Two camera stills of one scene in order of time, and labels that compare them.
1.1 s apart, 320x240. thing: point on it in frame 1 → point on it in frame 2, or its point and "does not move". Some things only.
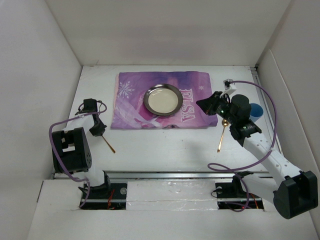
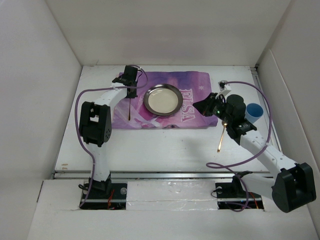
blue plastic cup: x=256 y=112 does not move
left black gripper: x=97 y=132 → x=134 y=95
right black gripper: x=205 y=104 does not move
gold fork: x=112 y=150 → x=129 y=116
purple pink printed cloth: x=130 y=111 does not move
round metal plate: x=163 y=99 does not move
